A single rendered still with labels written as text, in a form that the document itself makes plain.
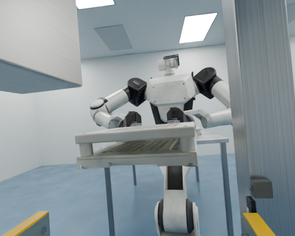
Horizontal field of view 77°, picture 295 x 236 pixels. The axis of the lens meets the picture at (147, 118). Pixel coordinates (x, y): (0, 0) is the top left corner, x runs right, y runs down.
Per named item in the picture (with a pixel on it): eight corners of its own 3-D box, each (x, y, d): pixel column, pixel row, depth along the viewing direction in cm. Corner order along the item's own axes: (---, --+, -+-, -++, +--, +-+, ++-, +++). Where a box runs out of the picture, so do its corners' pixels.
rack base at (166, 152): (121, 148, 62) (121, 141, 62) (196, 144, 56) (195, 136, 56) (76, 168, 39) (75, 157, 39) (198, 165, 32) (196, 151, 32)
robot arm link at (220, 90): (252, 121, 88) (223, 96, 104) (262, 99, 79) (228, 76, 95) (232, 128, 85) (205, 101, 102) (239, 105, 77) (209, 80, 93)
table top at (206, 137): (129, 136, 311) (129, 133, 311) (195, 130, 303) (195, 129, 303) (99, 151, 161) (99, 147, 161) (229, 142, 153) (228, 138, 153)
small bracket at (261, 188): (247, 194, 23) (246, 178, 23) (268, 194, 23) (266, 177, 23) (252, 198, 22) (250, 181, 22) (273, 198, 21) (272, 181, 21)
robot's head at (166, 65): (160, 76, 113) (159, 62, 113) (177, 73, 111) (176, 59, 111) (158, 73, 107) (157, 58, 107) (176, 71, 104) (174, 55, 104)
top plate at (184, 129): (120, 133, 62) (119, 127, 62) (195, 128, 56) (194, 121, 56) (74, 144, 39) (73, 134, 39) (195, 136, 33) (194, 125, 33)
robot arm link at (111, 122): (131, 116, 79) (113, 109, 88) (119, 134, 77) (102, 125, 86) (139, 124, 84) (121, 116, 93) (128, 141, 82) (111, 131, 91)
